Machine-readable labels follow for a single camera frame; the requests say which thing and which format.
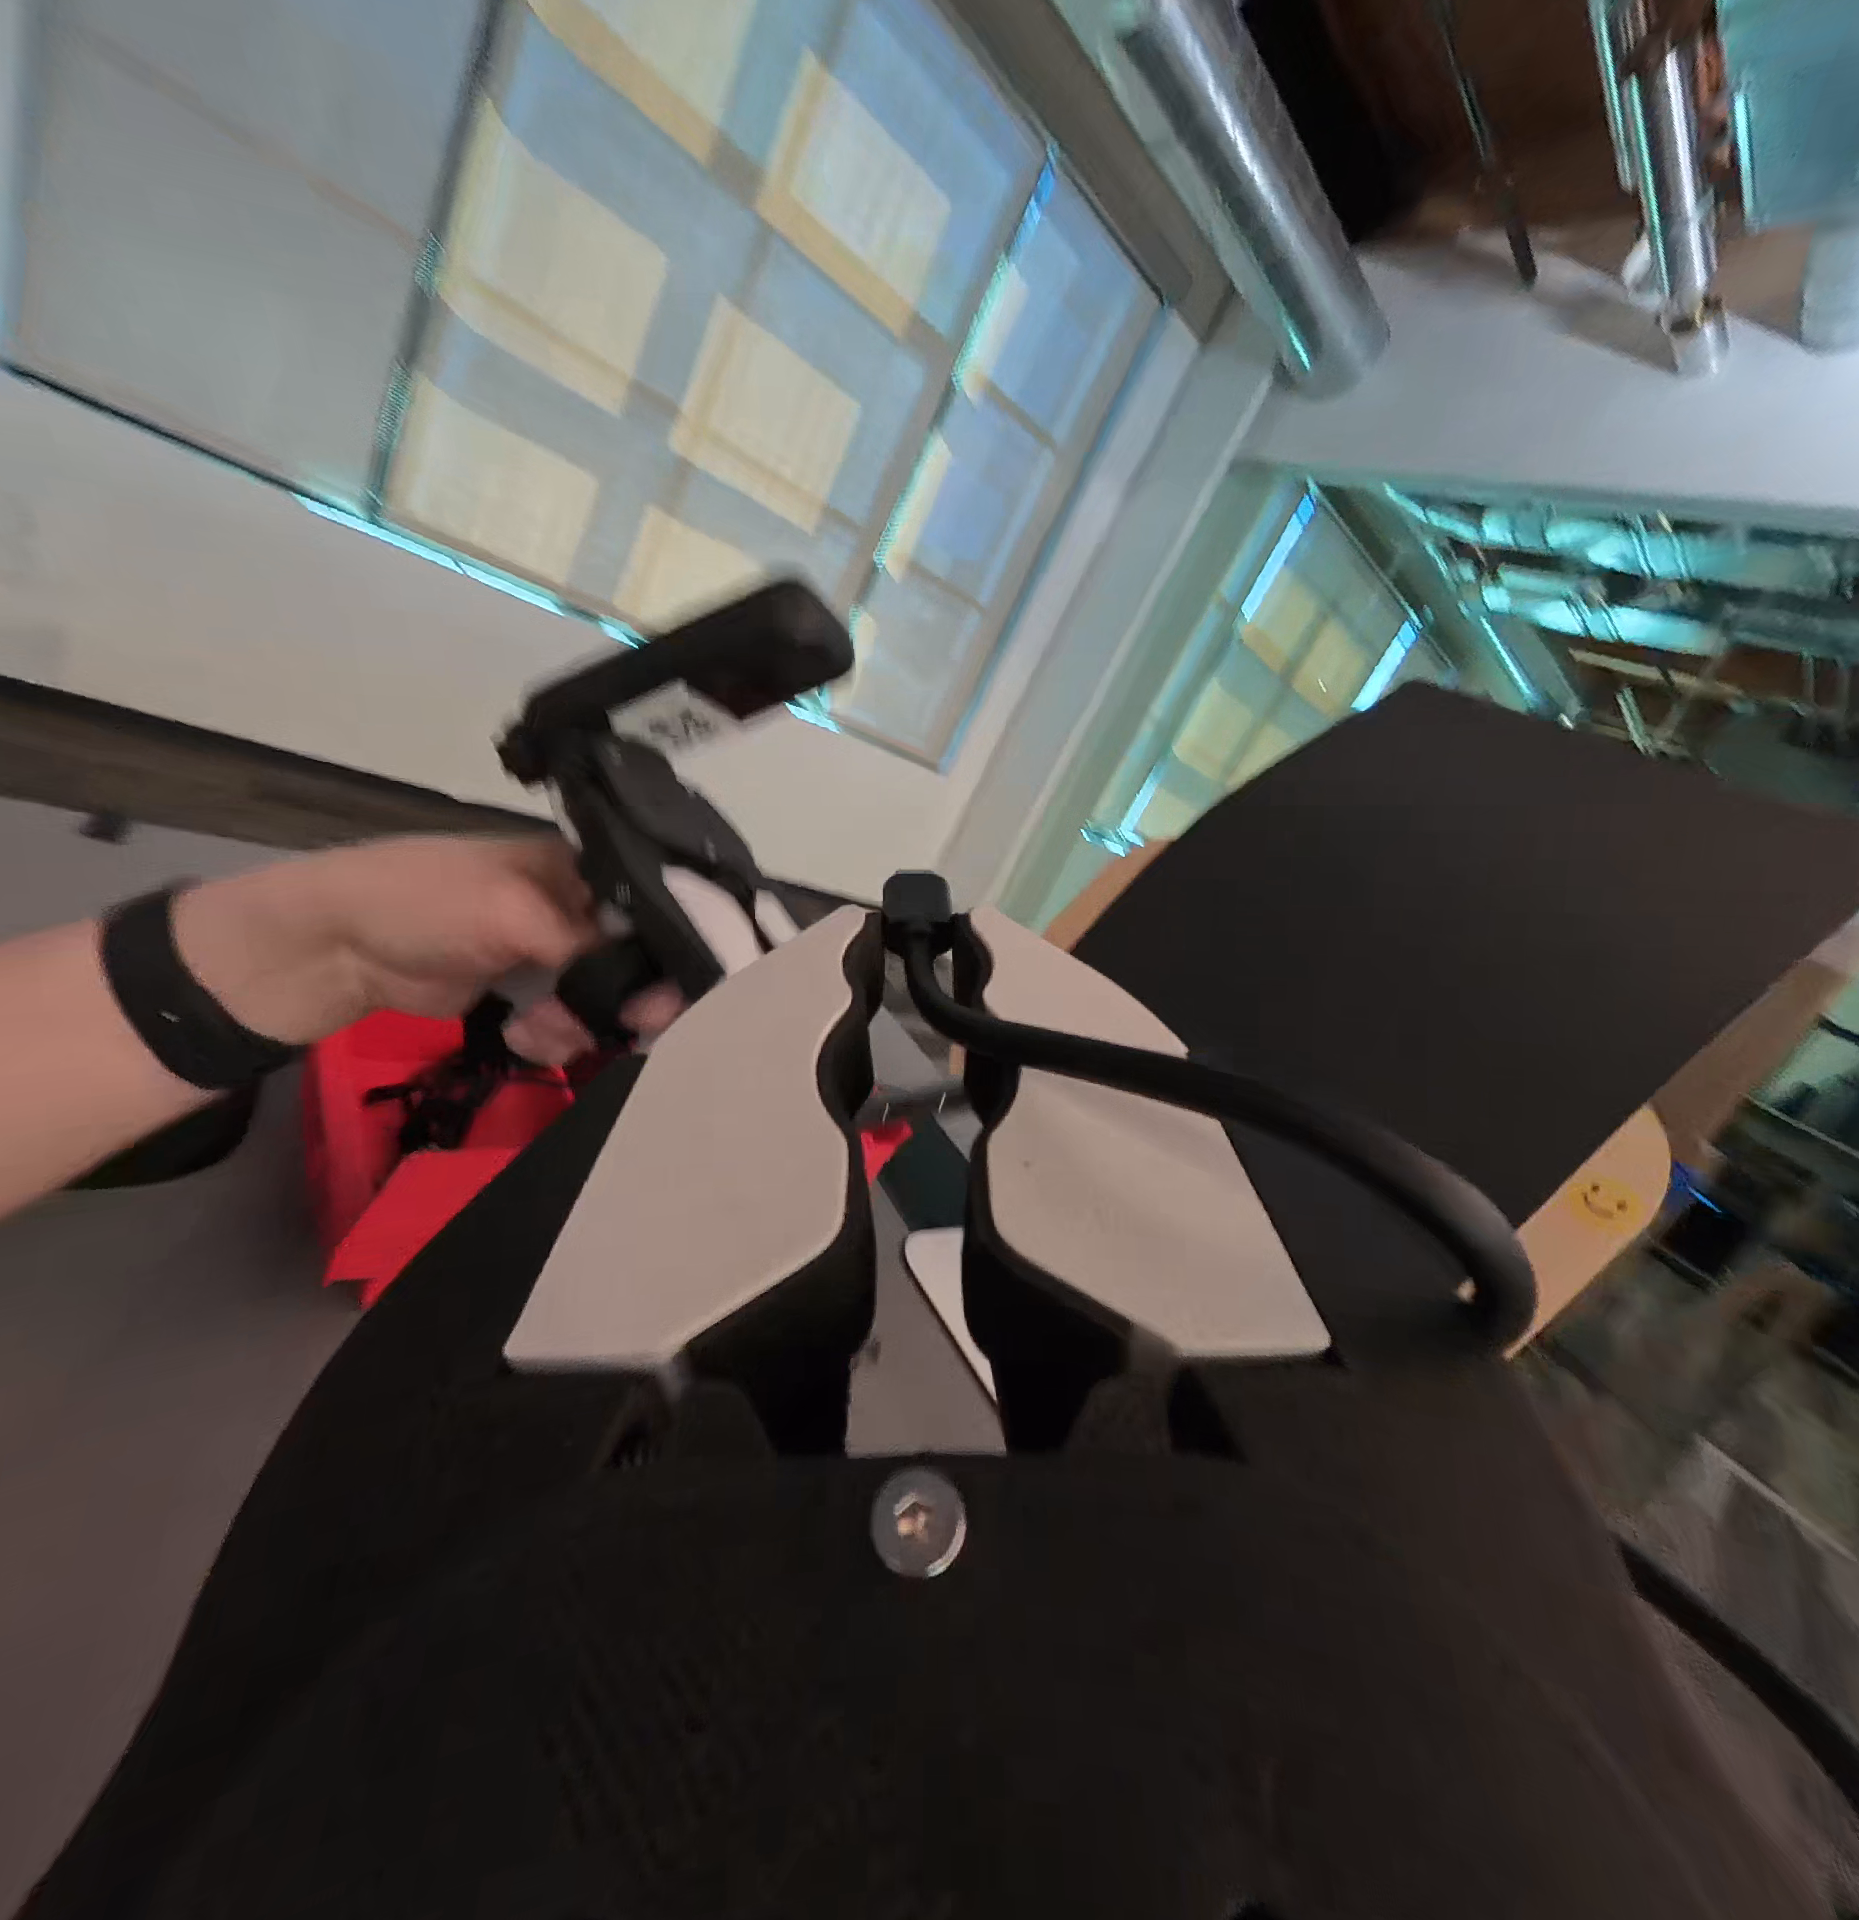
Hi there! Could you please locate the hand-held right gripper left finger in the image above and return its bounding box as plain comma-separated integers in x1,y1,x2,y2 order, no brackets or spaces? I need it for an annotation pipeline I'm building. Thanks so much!
504,904,883,1457

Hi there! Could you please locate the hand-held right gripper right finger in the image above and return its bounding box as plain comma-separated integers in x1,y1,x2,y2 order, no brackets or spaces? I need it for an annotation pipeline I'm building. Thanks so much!
951,904,1332,1457

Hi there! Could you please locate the thick black usb-c cable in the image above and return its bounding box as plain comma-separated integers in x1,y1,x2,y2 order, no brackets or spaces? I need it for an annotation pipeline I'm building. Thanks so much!
881,873,1859,1862

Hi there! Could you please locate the red plastic bin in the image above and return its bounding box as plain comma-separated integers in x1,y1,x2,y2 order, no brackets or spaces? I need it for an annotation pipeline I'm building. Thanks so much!
302,1008,916,1308

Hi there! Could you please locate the person's left hand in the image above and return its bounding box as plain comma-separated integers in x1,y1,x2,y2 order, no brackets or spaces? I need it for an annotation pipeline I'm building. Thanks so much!
185,836,683,1066

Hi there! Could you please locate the black felt desk divider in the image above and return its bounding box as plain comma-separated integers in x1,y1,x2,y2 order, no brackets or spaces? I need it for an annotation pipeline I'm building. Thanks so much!
951,682,1859,1351

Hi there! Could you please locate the large window with blinds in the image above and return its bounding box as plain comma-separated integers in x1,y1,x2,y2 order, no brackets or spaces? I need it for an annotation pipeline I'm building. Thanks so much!
0,0,1170,775

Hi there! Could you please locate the black wristband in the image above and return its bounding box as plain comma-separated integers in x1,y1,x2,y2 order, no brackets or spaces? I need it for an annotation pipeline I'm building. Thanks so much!
96,883,303,1095

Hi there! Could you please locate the black mesh pad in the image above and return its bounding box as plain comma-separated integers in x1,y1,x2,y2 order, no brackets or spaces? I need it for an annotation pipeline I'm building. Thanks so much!
59,1086,264,1195

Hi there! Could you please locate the narrow window with blinds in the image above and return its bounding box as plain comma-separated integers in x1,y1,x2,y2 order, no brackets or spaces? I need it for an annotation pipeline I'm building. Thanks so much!
1081,481,1471,864

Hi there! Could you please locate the silver pipe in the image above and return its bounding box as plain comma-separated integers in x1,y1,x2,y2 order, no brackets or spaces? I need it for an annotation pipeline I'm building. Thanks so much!
1596,0,1733,377

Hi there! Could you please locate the black usb cable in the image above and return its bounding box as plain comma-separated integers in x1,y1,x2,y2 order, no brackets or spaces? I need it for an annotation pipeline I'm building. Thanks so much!
366,998,563,1158

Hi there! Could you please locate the silver spiral duct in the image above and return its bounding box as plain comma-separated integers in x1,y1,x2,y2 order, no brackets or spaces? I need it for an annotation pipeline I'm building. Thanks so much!
1109,0,1387,398

